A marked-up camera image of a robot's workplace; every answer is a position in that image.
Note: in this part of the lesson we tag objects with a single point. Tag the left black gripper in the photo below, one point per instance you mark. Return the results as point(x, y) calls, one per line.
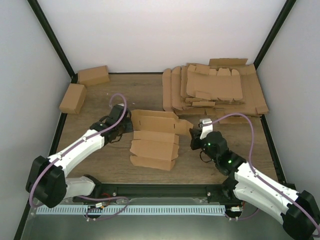
point(129, 127)

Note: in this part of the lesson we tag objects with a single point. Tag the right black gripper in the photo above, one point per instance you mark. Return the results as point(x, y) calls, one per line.
point(195, 134)

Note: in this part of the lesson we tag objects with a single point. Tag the cardboard box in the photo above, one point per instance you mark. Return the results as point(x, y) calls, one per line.
point(93, 76)
point(73, 99)
point(156, 135)

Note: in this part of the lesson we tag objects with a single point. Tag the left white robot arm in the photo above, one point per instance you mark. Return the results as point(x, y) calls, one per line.
point(48, 179)

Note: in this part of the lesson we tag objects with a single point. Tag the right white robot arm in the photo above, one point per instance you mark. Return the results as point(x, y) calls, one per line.
point(298, 213)

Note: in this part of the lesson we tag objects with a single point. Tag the stack of flat cardboard blanks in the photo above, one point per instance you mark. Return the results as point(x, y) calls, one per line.
point(223, 86)

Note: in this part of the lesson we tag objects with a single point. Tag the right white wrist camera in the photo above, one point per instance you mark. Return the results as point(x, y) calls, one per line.
point(206, 127)

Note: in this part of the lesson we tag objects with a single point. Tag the black aluminium frame rail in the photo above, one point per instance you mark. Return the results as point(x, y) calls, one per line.
point(213, 193)

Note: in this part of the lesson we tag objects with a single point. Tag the light blue slotted cable duct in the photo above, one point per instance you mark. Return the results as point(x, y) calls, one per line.
point(199, 210)

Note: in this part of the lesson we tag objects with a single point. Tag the left black frame post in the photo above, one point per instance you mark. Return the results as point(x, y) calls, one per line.
point(42, 19)

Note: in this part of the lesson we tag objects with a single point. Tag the black frame post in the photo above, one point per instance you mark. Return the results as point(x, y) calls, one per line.
point(280, 20)
point(42, 19)

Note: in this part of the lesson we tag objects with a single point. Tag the right black frame post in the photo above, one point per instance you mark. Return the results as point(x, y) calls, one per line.
point(280, 20)

